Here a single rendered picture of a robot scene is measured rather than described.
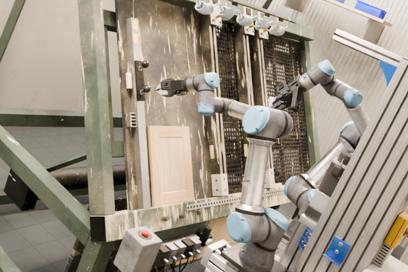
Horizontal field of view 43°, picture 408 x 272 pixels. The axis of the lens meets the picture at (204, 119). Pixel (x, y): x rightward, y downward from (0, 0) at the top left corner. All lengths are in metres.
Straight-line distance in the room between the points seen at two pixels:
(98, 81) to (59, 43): 2.68
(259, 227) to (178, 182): 0.83
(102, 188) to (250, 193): 0.70
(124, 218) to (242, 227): 0.66
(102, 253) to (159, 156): 0.57
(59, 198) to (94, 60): 0.70
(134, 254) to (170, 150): 0.70
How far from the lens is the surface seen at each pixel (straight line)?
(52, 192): 2.67
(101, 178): 2.38
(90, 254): 2.49
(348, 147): 2.71
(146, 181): 2.56
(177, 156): 2.78
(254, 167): 2.02
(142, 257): 2.27
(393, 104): 2.09
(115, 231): 2.41
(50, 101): 5.31
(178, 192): 2.76
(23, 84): 5.02
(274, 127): 2.02
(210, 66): 3.03
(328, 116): 6.22
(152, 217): 2.58
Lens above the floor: 2.06
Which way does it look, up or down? 16 degrees down
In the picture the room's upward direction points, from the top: 23 degrees clockwise
